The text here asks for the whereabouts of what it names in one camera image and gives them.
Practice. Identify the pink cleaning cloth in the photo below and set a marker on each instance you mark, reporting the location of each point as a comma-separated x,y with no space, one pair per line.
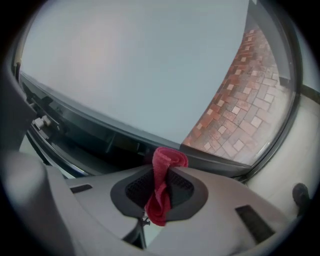
160,175

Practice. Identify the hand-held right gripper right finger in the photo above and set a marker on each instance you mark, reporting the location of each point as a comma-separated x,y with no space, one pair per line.
220,205

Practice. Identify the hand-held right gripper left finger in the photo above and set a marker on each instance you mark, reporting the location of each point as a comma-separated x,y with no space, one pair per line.
100,212

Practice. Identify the dark window frame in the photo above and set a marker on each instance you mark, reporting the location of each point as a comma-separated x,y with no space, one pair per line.
125,62

